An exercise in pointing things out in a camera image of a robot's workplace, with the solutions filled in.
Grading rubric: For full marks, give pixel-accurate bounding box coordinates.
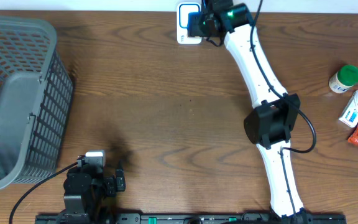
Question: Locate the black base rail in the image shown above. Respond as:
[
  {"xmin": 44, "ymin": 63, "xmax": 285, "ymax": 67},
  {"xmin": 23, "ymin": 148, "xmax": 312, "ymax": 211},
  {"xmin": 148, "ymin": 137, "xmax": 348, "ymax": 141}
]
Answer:
[{"xmin": 35, "ymin": 212, "xmax": 347, "ymax": 224}]

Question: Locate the black right camera cable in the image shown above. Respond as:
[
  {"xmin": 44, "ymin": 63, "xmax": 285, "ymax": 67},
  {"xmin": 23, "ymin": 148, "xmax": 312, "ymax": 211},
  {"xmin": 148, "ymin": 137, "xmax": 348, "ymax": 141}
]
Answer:
[{"xmin": 202, "ymin": 0, "xmax": 318, "ymax": 218}]

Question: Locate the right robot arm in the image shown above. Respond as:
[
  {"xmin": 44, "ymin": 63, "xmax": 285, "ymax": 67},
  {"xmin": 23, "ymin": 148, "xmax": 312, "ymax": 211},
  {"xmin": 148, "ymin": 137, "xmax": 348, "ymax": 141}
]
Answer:
[{"xmin": 177, "ymin": 1, "xmax": 308, "ymax": 223}]

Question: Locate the white barcode scanner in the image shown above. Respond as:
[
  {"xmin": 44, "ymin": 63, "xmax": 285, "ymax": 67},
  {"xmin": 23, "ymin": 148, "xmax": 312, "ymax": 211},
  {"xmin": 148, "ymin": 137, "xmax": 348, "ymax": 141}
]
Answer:
[{"xmin": 177, "ymin": 2, "xmax": 202, "ymax": 45}]

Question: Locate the green lid jar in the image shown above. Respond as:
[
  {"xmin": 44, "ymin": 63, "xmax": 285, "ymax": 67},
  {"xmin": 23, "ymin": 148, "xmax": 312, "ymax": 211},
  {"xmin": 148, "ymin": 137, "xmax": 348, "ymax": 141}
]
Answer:
[{"xmin": 329, "ymin": 65, "xmax": 358, "ymax": 93}]

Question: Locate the grey plastic basket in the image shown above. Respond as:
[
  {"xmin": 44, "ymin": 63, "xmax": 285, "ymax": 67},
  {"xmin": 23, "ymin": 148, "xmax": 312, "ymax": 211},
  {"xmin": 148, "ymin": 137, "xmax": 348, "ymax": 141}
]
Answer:
[{"xmin": 0, "ymin": 16, "xmax": 74, "ymax": 190}]

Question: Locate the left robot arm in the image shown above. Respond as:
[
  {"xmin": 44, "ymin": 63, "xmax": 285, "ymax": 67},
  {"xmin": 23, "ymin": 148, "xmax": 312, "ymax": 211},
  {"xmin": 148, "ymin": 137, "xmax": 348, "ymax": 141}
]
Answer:
[{"xmin": 55, "ymin": 156, "xmax": 126, "ymax": 223}]

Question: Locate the white Panadol medicine box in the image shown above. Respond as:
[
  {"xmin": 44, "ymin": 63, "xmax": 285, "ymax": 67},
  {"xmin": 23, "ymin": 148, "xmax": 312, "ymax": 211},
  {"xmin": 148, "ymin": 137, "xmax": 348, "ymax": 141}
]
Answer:
[{"xmin": 339, "ymin": 90, "xmax": 358, "ymax": 128}]

